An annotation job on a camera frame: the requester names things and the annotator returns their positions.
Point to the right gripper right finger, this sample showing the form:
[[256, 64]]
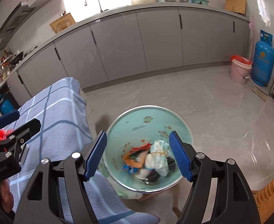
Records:
[[183, 154]]

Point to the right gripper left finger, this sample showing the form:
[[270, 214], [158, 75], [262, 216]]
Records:
[[92, 154]]

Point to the red plastic bag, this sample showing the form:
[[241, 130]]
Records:
[[4, 133]]

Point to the orange blue snack wrapper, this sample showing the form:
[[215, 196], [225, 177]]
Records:
[[135, 158]]

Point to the green enamel trash basin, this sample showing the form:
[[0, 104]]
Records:
[[133, 128]]

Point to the grey kitchen cabinets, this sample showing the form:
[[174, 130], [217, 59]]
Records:
[[123, 43]]

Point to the chrome kitchen faucet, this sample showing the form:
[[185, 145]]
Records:
[[93, 6]]

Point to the person left hand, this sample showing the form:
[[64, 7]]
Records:
[[6, 197]]

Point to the blue gas cylinder under counter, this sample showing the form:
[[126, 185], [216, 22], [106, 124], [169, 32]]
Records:
[[5, 105]]

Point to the blue plaid tablecloth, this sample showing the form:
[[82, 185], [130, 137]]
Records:
[[49, 188]]

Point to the spice rack with bottles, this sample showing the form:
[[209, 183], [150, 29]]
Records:
[[5, 63]]

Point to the wicker chair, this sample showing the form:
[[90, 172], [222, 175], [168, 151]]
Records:
[[264, 199]]

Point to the black wok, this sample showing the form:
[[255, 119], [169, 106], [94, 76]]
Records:
[[17, 59]]

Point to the pink bucket red lid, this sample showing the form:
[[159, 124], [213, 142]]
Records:
[[240, 69]]

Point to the blue gas cylinder right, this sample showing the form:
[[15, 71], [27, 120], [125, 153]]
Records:
[[263, 60]]

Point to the black range hood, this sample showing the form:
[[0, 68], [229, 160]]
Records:
[[16, 19]]

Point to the wooden cutting board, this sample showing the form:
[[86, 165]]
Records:
[[236, 6]]

